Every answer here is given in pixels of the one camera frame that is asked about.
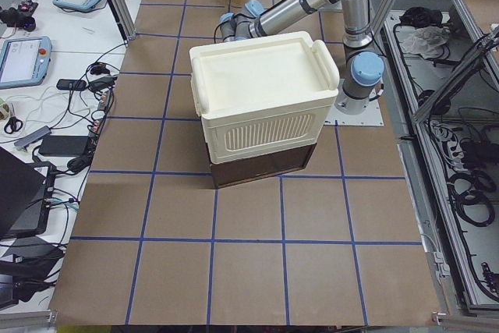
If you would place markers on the white power strip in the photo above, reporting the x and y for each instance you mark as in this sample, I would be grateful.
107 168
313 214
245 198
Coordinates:
449 145

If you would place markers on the black laptop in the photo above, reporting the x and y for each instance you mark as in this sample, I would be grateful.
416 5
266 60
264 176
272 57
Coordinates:
25 192

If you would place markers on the black scissors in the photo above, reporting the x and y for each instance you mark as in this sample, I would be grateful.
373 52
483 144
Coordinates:
13 125

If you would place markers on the grey usb hub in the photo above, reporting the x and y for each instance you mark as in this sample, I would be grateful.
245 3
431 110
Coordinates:
37 135

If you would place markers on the black cloth bundle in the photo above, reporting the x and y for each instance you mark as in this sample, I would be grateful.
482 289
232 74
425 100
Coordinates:
420 17

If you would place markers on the black phone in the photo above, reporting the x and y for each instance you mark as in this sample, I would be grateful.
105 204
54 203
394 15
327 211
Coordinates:
71 85

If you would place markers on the cream plastic drawer cabinet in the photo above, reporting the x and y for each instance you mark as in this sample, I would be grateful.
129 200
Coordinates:
262 95

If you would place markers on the black power brick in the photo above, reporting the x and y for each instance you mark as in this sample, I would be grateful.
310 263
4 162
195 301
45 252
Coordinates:
63 146

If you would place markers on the lower blue teach pendant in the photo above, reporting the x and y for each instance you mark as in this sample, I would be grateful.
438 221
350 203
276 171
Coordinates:
25 61

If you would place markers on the dark brown base box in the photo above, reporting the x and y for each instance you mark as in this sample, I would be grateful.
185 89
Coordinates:
231 173

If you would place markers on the white crumpled cloth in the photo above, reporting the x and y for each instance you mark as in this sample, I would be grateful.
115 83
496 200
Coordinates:
427 42

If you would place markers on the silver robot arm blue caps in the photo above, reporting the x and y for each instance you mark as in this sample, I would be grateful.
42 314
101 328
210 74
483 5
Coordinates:
364 67

